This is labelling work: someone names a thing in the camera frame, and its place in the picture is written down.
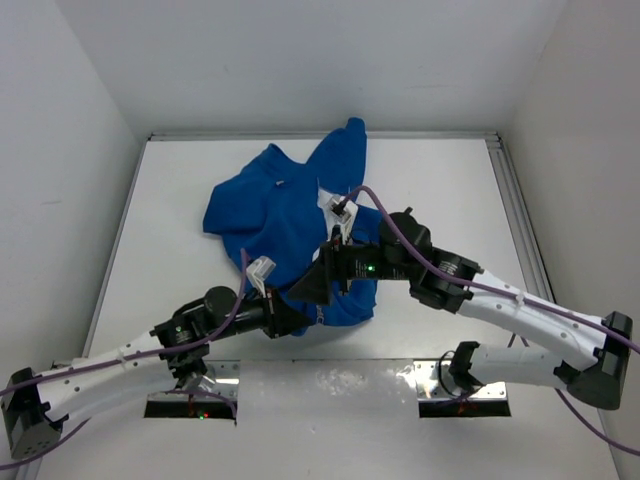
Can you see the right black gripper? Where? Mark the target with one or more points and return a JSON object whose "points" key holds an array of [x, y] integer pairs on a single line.
{"points": [[331, 265]]}

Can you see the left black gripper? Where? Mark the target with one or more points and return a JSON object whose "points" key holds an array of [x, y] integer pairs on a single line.
{"points": [[279, 317]]}

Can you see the blue zip-up jacket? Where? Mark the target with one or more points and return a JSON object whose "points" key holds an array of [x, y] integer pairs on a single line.
{"points": [[273, 207]]}

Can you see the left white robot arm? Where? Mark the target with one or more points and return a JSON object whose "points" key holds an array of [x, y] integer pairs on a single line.
{"points": [[35, 406]]}

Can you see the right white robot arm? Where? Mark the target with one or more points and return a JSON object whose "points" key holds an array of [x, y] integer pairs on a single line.
{"points": [[584, 355]]}

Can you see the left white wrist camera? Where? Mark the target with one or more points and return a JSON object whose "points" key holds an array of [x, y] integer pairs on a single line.
{"points": [[258, 272]]}

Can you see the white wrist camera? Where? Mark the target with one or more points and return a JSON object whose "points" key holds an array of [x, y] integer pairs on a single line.
{"points": [[258, 272], [340, 212]]}

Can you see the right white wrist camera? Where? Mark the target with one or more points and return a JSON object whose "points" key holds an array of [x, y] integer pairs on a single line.
{"points": [[340, 212]]}

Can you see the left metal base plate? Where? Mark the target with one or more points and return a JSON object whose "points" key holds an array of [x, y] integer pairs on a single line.
{"points": [[220, 383]]}

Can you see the metal base plate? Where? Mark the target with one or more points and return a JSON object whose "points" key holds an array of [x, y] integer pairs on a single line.
{"points": [[434, 384], [220, 383]]}

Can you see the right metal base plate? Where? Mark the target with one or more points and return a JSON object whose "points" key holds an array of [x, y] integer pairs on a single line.
{"points": [[434, 384]]}

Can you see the aluminium frame rail back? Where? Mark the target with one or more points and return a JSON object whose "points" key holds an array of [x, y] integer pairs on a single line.
{"points": [[300, 135]]}

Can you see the aluminium frame rail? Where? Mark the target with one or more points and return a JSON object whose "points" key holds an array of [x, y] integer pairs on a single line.
{"points": [[529, 256], [300, 135]]}

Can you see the aluminium frame rail right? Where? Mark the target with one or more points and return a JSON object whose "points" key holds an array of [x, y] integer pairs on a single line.
{"points": [[529, 256]]}

